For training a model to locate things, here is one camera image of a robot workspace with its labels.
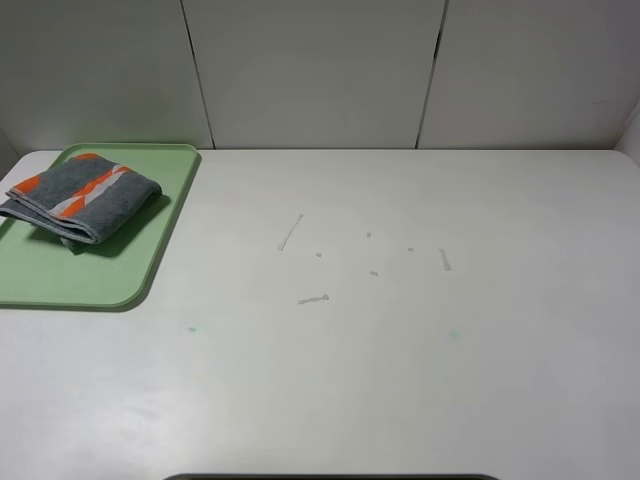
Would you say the grey towel with orange pattern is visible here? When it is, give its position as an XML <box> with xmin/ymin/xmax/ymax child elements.
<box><xmin>1</xmin><ymin>152</ymin><xmax>162</xmax><ymax>254</ymax></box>

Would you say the light green plastic tray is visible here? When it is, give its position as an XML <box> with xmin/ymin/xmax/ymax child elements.
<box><xmin>1</xmin><ymin>143</ymin><xmax>200</xmax><ymax>311</ymax></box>

